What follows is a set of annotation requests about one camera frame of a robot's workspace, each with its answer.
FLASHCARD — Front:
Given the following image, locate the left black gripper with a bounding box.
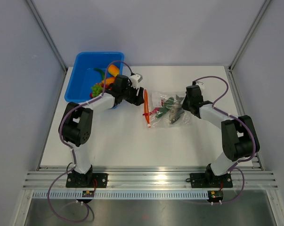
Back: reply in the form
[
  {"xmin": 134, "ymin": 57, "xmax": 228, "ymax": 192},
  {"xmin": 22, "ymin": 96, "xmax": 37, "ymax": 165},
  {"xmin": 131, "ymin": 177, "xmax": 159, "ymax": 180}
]
[{"xmin": 121, "ymin": 82, "xmax": 144, "ymax": 106}]

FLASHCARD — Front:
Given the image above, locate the grey fake fish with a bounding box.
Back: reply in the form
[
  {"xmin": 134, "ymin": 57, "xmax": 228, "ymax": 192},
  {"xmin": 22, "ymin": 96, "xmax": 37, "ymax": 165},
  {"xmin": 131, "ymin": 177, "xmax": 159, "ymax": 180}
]
[{"xmin": 169, "ymin": 94, "xmax": 184, "ymax": 124}]

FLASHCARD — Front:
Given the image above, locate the yellow orange fake mango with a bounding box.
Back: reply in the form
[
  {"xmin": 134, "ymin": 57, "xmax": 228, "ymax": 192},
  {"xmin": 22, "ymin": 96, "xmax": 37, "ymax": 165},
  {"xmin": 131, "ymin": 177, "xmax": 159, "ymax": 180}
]
[{"xmin": 108, "ymin": 64, "xmax": 120, "ymax": 77}]

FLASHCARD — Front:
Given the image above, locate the green fake chili pepper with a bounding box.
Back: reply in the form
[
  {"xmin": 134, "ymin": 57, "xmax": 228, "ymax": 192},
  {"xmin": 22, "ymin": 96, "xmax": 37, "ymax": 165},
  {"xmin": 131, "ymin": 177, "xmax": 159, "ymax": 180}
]
[{"xmin": 94, "ymin": 68, "xmax": 105, "ymax": 80}]

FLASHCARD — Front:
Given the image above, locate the dark green fake leaf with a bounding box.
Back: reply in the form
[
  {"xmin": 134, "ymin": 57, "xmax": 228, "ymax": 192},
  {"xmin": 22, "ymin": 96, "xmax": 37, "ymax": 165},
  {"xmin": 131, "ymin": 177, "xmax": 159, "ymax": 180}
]
[{"xmin": 163, "ymin": 97, "xmax": 174, "ymax": 109}]

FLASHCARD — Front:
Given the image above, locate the green fake lettuce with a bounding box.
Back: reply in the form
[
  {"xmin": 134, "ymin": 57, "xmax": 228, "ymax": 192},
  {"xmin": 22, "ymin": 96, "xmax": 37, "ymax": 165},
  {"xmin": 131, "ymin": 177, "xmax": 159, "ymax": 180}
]
[{"xmin": 91, "ymin": 84, "xmax": 103, "ymax": 98}]

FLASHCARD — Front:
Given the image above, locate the clear zip top bag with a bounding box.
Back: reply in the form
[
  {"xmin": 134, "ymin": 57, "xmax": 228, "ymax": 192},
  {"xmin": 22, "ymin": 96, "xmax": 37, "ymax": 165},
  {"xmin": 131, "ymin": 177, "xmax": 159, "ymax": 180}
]
[{"xmin": 143, "ymin": 90, "xmax": 192, "ymax": 128}]

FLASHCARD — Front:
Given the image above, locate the red fake chili pepper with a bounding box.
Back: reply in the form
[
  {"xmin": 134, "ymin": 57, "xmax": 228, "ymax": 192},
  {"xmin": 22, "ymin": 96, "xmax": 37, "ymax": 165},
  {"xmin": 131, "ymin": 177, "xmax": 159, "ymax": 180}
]
[{"xmin": 143, "ymin": 107, "xmax": 161, "ymax": 116}]

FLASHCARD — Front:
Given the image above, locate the red fake strawberry bunch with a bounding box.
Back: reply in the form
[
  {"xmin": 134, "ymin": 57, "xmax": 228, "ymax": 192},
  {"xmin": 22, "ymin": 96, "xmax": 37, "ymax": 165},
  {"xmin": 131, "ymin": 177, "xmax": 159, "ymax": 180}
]
[{"xmin": 89, "ymin": 83, "xmax": 112, "ymax": 98}]

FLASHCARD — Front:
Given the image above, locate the green fake cucumber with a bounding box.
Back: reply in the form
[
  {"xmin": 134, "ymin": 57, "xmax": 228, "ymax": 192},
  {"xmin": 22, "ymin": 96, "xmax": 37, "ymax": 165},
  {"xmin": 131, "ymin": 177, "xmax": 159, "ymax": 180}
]
[{"xmin": 155, "ymin": 107, "xmax": 170, "ymax": 118}]

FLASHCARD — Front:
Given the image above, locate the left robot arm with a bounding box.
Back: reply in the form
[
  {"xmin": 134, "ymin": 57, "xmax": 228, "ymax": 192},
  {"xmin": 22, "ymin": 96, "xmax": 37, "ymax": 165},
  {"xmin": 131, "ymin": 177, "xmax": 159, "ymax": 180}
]
[{"xmin": 58, "ymin": 73, "xmax": 144, "ymax": 188}]

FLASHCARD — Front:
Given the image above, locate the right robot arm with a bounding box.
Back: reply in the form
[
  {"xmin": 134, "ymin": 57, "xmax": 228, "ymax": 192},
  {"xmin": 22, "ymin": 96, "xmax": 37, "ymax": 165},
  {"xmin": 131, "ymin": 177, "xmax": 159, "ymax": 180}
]
[{"xmin": 182, "ymin": 83, "xmax": 260, "ymax": 188}]

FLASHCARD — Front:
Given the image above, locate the blue plastic bin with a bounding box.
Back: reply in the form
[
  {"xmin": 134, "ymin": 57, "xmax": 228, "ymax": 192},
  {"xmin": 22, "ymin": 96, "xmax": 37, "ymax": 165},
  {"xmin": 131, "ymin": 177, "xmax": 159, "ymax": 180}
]
[{"xmin": 65, "ymin": 52, "xmax": 124, "ymax": 103}]

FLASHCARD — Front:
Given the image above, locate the right small circuit board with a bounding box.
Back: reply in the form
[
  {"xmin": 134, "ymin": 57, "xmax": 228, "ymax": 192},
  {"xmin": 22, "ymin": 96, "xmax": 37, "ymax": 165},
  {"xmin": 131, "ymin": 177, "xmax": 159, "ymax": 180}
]
[{"xmin": 208, "ymin": 190, "xmax": 224, "ymax": 202}]

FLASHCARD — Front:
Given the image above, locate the small circuit board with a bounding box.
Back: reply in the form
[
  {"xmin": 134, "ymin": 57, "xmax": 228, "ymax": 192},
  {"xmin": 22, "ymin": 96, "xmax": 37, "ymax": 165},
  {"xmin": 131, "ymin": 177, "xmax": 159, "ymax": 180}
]
[
  {"xmin": 208, "ymin": 190, "xmax": 224, "ymax": 202},
  {"xmin": 82, "ymin": 191, "xmax": 95, "ymax": 197}
]

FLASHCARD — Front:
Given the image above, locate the left small circuit board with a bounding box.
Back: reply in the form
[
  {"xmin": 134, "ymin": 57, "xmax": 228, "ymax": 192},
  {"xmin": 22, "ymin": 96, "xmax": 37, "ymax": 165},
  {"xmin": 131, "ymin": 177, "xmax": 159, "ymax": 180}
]
[{"xmin": 82, "ymin": 191, "xmax": 95, "ymax": 197}]

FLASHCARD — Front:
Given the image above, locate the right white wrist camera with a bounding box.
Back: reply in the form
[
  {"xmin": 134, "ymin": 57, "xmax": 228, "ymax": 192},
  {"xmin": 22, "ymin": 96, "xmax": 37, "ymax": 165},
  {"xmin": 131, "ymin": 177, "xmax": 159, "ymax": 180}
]
[{"xmin": 192, "ymin": 81, "xmax": 204, "ymax": 89}]

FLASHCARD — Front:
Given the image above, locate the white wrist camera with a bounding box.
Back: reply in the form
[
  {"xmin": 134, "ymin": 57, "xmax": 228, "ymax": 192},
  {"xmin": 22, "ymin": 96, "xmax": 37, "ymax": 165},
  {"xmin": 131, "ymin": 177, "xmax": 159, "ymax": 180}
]
[
  {"xmin": 192, "ymin": 81, "xmax": 204, "ymax": 89},
  {"xmin": 129, "ymin": 73, "xmax": 143, "ymax": 87}
]

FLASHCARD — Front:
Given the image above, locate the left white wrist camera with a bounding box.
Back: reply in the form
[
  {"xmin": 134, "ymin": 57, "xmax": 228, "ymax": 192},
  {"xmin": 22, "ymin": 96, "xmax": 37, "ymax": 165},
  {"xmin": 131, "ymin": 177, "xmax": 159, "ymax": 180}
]
[{"xmin": 129, "ymin": 73, "xmax": 143, "ymax": 87}]

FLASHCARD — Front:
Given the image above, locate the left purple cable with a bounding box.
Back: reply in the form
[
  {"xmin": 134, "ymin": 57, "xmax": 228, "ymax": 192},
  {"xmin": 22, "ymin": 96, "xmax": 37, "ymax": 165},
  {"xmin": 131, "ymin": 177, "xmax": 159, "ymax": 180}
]
[{"xmin": 47, "ymin": 60, "xmax": 134, "ymax": 223}]

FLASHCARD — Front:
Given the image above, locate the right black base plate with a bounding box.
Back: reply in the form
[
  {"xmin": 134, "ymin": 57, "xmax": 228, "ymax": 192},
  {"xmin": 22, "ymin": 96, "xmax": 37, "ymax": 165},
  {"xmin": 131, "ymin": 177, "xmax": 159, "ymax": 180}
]
[{"xmin": 185, "ymin": 173, "xmax": 233, "ymax": 188}]

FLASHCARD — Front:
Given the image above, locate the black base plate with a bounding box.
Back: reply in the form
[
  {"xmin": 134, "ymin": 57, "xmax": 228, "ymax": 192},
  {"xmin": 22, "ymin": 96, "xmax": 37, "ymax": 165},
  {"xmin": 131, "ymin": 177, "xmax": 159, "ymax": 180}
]
[
  {"xmin": 185, "ymin": 173, "xmax": 233, "ymax": 188},
  {"xmin": 65, "ymin": 173, "xmax": 108, "ymax": 188}
]

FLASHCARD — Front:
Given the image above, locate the right side aluminium rail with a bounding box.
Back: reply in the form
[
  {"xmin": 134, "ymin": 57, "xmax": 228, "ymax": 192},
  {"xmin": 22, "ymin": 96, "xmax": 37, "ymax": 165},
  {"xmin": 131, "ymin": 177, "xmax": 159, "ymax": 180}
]
[{"xmin": 224, "ymin": 66, "xmax": 264, "ymax": 171}]

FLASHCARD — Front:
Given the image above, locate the aluminium rail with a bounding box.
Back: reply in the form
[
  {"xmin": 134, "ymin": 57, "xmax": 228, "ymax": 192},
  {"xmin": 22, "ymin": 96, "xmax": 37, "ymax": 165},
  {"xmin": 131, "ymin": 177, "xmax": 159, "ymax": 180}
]
[
  {"xmin": 224, "ymin": 66, "xmax": 264, "ymax": 171},
  {"xmin": 23, "ymin": 167, "xmax": 278, "ymax": 190}
]

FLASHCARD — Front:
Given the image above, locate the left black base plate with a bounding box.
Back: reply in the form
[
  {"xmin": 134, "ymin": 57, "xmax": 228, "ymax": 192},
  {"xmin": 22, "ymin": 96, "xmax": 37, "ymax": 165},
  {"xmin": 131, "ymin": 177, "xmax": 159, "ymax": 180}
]
[{"xmin": 65, "ymin": 173, "xmax": 108, "ymax": 188}]

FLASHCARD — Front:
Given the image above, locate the left aluminium corner post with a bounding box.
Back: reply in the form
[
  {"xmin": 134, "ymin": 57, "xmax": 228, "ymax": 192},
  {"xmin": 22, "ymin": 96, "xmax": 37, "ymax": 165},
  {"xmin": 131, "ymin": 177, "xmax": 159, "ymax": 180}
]
[{"xmin": 24, "ymin": 0, "xmax": 68, "ymax": 73}]

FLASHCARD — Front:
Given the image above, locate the aluminium corner post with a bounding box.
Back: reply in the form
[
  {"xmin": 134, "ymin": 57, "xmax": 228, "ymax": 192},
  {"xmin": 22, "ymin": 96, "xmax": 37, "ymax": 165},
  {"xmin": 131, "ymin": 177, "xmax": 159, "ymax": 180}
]
[
  {"xmin": 24, "ymin": 0, "xmax": 68, "ymax": 73},
  {"xmin": 229, "ymin": 0, "xmax": 273, "ymax": 73}
]

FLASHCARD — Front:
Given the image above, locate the aluminium front rail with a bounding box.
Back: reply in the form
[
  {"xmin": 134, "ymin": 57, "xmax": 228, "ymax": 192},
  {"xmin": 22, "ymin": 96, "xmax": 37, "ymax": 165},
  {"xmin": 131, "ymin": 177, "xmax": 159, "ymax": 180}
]
[{"xmin": 23, "ymin": 167, "xmax": 278, "ymax": 190}]

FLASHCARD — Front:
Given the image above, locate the right aluminium corner post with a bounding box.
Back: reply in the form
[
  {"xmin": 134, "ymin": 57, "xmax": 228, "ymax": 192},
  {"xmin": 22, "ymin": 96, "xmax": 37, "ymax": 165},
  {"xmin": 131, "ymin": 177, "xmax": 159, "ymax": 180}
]
[{"xmin": 229, "ymin": 0, "xmax": 273, "ymax": 73}]

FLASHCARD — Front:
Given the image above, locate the white slotted cable duct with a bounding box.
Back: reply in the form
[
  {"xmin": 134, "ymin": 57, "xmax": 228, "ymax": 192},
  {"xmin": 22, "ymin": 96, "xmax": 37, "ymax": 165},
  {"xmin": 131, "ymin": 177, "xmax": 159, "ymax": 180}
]
[{"xmin": 32, "ymin": 190, "xmax": 209, "ymax": 200}]

